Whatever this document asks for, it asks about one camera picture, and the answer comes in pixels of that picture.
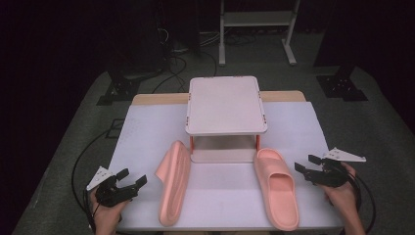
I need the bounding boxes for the black floor cables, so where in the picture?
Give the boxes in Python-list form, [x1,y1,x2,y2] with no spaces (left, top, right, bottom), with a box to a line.
[151,25,218,94]

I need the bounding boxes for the black floor outlet frame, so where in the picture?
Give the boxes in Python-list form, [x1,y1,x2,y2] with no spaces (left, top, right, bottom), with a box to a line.
[105,118,125,140]

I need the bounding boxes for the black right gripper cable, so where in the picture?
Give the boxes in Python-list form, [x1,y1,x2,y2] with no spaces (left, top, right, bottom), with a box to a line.
[337,163,377,235]

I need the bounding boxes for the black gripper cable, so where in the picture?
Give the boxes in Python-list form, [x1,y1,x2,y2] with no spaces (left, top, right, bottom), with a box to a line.
[337,163,377,235]
[71,128,114,234]

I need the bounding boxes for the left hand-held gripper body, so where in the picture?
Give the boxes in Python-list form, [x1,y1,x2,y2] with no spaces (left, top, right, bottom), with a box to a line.
[86,165,140,209]

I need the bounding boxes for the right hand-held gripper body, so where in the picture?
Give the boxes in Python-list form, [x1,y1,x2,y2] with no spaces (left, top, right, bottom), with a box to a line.
[304,147,367,189]

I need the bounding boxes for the white two-tier shoe rack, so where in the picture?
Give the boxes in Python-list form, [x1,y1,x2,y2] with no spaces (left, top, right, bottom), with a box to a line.
[184,75,268,165]

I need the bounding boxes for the black stand base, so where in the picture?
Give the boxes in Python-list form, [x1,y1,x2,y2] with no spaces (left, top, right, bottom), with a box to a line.
[96,70,142,106]
[316,65,369,102]

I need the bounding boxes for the person's left hand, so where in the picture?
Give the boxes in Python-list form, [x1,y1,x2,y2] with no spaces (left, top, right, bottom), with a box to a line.
[89,188,128,235]

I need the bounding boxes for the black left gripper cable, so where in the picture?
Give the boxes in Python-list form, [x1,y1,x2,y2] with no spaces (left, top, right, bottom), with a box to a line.
[71,128,114,234]

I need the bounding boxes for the white metal stand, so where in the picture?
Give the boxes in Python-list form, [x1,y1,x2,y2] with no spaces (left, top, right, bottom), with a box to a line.
[218,0,301,67]

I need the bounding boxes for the white table cover sheet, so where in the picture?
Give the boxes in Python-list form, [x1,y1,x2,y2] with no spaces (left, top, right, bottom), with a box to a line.
[109,101,344,232]

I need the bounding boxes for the pink rubber slipper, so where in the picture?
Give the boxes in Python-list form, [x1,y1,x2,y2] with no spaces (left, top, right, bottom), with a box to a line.
[155,140,192,227]
[253,147,300,232]

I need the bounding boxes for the person's right hand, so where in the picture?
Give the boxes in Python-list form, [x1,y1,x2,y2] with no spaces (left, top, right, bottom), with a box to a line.
[324,162,360,213]

